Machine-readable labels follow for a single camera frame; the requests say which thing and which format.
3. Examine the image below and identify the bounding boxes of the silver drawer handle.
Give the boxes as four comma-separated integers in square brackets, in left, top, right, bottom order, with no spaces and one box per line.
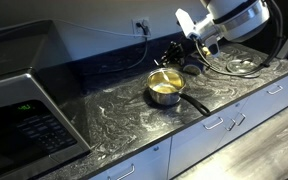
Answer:
[203,117,224,130]
[267,85,284,95]
[107,164,135,180]

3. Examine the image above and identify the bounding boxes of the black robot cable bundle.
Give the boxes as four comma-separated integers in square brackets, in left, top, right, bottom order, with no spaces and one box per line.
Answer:
[194,0,284,80]

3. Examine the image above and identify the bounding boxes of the glass pot lid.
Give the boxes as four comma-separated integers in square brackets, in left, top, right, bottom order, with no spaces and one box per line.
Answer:
[226,59,257,74]

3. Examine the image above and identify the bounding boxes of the silver drawer handle middle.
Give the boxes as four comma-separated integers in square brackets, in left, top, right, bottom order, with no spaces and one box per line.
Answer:
[203,117,224,130]

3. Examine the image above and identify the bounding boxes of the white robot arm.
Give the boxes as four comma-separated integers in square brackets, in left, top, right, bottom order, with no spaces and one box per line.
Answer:
[175,0,270,57]

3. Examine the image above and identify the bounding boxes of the silver drawer handle right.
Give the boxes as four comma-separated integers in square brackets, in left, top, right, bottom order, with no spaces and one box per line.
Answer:
[107,164,135,180]

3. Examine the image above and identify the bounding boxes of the silver drawer handle left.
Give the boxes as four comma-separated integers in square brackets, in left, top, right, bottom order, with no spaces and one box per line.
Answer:
[267,85,284,95]

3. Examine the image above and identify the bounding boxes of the white plastic spoon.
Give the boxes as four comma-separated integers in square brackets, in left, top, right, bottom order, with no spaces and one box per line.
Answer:
[153,59,170,83]

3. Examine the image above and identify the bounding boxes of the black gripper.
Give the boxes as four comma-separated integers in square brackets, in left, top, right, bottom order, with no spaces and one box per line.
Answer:
[161,41,185,66]

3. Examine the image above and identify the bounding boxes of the white cabinet front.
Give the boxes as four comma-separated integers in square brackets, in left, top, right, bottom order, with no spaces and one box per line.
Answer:
[89,76,288,180]

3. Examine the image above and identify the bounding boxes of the stainless steel saucepan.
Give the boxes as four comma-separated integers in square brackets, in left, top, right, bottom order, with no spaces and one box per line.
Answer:
[147,68,211,117]

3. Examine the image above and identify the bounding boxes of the silver cabinet door handle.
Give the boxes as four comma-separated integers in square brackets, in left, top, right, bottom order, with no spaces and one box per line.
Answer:
[236,113,246,126]

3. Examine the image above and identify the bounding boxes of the black steel microwave oven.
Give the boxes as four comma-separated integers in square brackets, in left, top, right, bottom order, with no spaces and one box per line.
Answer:
[0,20,89,180]

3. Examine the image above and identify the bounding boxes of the white wall outlet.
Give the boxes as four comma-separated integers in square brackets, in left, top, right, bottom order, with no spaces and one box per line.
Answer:
[132,17,151,37]

